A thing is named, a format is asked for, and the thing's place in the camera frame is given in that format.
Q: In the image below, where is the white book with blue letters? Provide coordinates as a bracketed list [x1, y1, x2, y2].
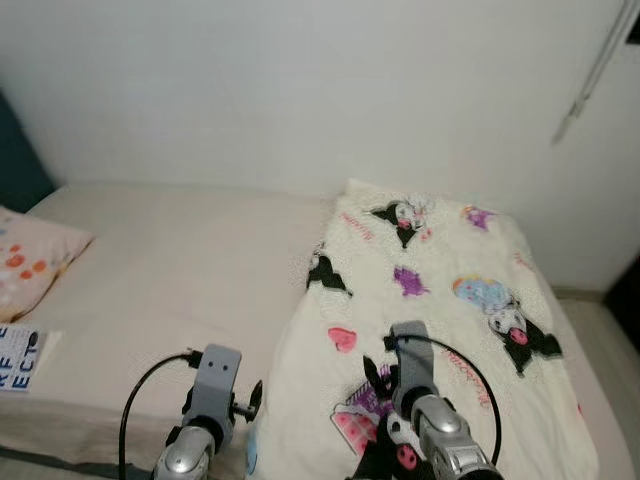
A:
[0, 322, 49, 393]

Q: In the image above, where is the pink pillow with dots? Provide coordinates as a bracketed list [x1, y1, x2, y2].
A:
[0, 205, 94, 324]

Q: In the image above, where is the cream cartoon print blanket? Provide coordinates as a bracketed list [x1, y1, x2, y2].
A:
[245, 178, 601, 480]

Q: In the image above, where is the bed mattress with beige sheet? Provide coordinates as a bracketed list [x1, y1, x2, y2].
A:
[0, 180, 640, 480]

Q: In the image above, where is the teal upholstered headboard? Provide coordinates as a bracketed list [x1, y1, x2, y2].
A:
[0, 90, 56, 214]

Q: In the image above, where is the white window blind wand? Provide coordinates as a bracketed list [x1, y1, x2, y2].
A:
[553, 0, 639, 146]

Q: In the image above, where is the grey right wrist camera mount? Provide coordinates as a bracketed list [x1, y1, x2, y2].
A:
[390, 321, 438, 411]

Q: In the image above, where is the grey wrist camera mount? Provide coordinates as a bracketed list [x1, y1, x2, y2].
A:
[390, 321, 438, 411]
[185, 344, 243, 426]

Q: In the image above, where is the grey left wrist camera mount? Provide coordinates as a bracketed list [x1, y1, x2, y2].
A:
[185, 344, 243, 426]

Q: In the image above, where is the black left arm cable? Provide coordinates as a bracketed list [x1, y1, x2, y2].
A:
[118, 350, 204, 480]

